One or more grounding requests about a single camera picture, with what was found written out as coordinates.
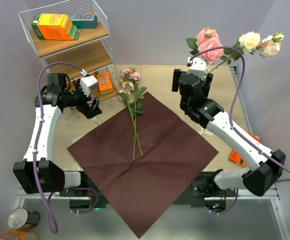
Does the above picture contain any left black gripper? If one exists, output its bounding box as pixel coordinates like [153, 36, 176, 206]
[63, 79, 102, 119]

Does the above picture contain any pink flower stem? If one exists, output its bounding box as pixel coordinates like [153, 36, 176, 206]
[186, 27, 232, 64]

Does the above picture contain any pink flower bunch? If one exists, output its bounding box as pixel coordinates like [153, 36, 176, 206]
[117, 67, 147, 160]

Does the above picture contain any cream white flower stem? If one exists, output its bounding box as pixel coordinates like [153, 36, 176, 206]
[208, 31, 285, 75]

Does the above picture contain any red wrapping paper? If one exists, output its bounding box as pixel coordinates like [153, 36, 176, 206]
[68, 93, 218, 238]

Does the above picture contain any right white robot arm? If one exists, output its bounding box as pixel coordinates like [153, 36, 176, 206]
[172, 69, 286, 197]

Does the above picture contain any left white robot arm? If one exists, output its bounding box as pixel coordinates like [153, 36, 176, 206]
[13, 73, 102, 196]

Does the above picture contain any purple wavy cloth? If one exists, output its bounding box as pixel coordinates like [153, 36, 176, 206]
[87, 94, 99, 108]

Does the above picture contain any orange blister pack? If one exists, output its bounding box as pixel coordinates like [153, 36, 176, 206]
[96, 72, 113, 94]

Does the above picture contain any orange sponge pack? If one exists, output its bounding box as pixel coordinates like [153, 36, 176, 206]
[31, 13, 81, 41]

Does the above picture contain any teal box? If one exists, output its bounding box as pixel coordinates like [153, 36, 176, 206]
[68, 13, 98, 29]

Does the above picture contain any orange razor package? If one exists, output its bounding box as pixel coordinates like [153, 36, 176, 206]
[228, 131, 261, 168]

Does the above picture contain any metal tin can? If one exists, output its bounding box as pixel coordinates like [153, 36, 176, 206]
[7, 208, 40, 230]

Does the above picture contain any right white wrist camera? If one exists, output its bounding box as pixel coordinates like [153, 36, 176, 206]
[187, 57, 207, 79]

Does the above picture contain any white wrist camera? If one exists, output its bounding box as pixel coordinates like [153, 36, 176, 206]
[80, 76, 98, 97]
[187, 57, 207, 79]

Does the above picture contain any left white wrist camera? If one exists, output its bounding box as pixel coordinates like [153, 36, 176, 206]
[80, 76, 98, 97]

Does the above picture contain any white wire wooden shelf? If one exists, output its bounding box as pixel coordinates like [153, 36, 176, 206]
[18, 0, 120, 101]

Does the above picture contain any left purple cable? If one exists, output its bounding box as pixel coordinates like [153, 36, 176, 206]
[32, 61, 99, 235]

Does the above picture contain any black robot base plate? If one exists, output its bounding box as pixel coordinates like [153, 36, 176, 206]
[57, 170, 238, 211]

